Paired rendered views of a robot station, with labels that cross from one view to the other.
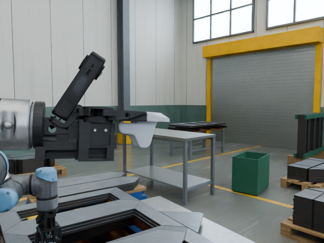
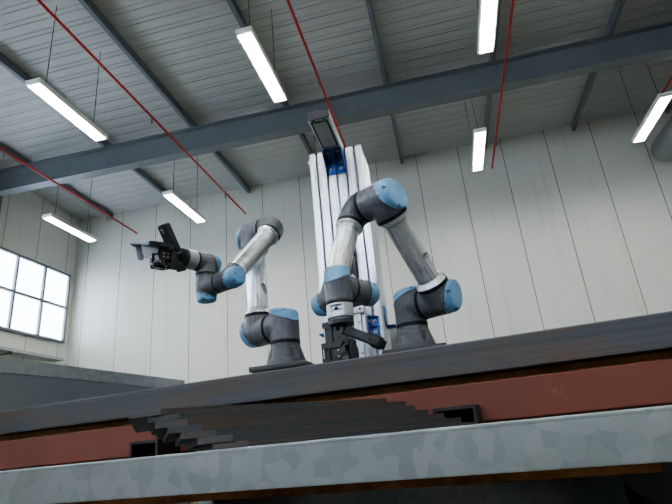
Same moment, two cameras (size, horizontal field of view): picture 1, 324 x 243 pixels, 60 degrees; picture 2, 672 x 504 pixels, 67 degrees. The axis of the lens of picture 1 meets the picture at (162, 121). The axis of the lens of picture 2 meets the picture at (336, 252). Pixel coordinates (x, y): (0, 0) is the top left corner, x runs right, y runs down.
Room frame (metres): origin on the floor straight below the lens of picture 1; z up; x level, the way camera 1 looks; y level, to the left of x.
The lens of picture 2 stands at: (2.15, -0.37, 0.75)
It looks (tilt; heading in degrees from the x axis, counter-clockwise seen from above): 21 degrees up; 144
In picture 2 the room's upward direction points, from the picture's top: 5 degrees counter-clockwise
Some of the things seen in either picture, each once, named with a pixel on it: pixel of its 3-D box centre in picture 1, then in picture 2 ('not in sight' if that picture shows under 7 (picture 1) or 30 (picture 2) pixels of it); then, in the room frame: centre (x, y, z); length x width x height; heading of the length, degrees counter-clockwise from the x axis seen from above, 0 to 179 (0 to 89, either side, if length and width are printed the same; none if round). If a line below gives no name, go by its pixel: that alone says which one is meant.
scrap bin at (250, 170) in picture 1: (249, 171); not in sight; (4.59, -1.46, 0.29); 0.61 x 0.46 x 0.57; 143
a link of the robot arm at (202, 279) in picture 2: not in sight; (208, 286); (0.40, 0.29, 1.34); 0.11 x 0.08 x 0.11; 19
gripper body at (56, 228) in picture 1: (48, 224); (340, 342); (1.03, 0.43, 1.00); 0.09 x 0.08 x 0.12; 35
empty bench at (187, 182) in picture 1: (165, 160); not in sight; (4.62, -0.06, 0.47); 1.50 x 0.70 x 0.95; 43
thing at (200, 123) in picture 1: (197, 138); not in sight; (7.70, -1.00, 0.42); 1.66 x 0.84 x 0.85; 133
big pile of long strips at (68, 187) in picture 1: (87, 186); not in sight; (2.09, 0.56, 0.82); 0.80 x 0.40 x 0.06; 125
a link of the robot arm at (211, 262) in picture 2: not in sight; (205, 263); (0.38, 0.28, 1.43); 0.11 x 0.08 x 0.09; 109
